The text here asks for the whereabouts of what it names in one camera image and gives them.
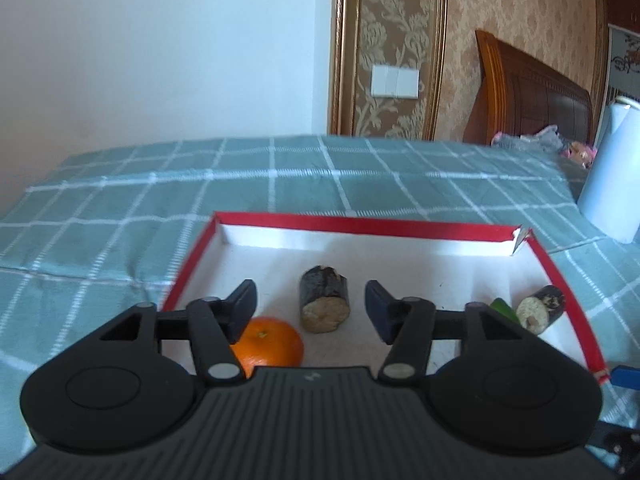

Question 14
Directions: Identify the small orange mandarin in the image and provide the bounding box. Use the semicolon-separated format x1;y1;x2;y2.
231;316;304;377

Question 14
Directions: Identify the green avocado-like fruit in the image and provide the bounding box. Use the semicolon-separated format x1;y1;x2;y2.
489;298;520;324

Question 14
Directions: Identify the red shallow box tray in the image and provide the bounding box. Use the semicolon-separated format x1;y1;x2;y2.
163;212;608;382

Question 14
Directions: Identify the teal checked bed blanket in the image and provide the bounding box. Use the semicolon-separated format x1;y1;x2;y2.
1;136;639;467

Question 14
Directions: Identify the white electric kettle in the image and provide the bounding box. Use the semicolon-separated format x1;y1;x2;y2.
577;96;640;244

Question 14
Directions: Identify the wooden headboard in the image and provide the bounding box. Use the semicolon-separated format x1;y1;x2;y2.
463;29;594;145

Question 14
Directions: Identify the white wall switch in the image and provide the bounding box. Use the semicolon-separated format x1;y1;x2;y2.
370;65;420;100

